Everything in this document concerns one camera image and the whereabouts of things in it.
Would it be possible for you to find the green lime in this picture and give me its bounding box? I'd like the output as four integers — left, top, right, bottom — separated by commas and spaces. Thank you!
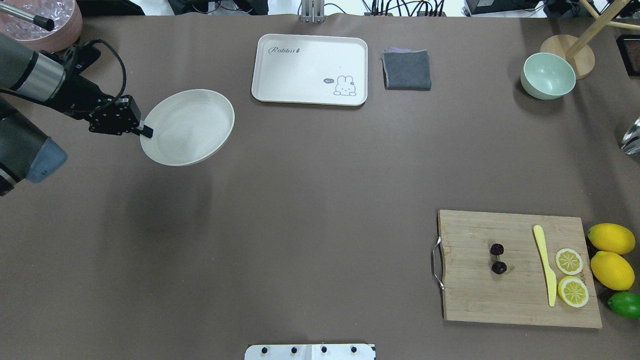
606, 291, 640, 320

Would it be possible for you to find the whole lemon lower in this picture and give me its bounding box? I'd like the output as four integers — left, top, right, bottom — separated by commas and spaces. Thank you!
590, 250, 635, 291

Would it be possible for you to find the whole lemon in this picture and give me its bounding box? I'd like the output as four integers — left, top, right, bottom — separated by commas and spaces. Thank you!
587, 222, 636, 255
590, 250, 635, 291

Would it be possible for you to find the yellow plastic knife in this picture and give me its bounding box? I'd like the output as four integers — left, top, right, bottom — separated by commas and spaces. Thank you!
532, 224, 557, 307

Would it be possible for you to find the whole lemon upper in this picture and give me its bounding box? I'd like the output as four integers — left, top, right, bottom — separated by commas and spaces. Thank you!
587, 222, 636, 255

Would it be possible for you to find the lemon slice upper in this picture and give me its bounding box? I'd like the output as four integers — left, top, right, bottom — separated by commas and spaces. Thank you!
555, 248, 584, 276

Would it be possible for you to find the metal muddler with black tip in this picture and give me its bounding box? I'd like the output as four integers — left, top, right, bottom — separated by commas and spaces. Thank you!
0, 2, 55, 31

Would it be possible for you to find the lemon slice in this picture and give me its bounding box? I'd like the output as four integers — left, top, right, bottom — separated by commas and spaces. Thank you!
557, 275, 589, 308
555, 248, 584, 276

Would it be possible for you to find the wooden cup tree stand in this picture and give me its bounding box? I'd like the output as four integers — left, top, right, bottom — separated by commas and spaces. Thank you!
539, 0, 639, 80

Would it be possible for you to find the metal ice scoop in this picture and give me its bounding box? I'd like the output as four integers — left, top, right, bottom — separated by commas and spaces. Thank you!
619, 117, 640, 157

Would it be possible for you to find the aluminium frame post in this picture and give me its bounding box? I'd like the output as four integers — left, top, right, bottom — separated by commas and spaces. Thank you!
300, 0, 326, 24

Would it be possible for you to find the mint green bowl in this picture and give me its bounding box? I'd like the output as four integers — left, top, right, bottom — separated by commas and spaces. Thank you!
519, 52, 577, 100

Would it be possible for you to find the dark red cherry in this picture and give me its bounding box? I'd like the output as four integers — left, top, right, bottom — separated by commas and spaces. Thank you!
489, 243, 505, 257
491, 260, 508, 275

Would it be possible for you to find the beige round plate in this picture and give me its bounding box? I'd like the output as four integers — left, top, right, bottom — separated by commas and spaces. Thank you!
140, 89, 235, 167

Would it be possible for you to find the pink bowl of ice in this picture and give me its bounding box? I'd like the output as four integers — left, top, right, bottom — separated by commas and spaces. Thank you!
0, 0, 83, 53

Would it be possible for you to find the lemon slice lower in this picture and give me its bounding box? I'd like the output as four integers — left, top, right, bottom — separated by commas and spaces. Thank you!
557, 275, 589, 308

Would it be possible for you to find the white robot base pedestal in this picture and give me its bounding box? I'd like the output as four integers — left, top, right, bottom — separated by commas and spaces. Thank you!
244, 343, 377, 360

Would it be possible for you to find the cream rabbit tray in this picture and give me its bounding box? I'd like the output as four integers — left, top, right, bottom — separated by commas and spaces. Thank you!
251, 33, 368, 107

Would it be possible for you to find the folded grey cloth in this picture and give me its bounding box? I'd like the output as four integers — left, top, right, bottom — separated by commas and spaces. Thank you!
381, 48, 432, 91

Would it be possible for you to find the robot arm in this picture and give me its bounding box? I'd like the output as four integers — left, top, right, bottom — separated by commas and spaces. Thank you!
0, 35, 154, 195

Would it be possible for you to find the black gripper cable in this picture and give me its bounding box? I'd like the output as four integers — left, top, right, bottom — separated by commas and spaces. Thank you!
70, 39, 128, 106

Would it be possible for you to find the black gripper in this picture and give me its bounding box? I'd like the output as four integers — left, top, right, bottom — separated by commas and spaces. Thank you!
89, 95, 154, 139

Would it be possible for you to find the bamboo cutting board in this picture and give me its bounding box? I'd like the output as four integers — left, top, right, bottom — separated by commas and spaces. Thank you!
432, 209, 602, 330

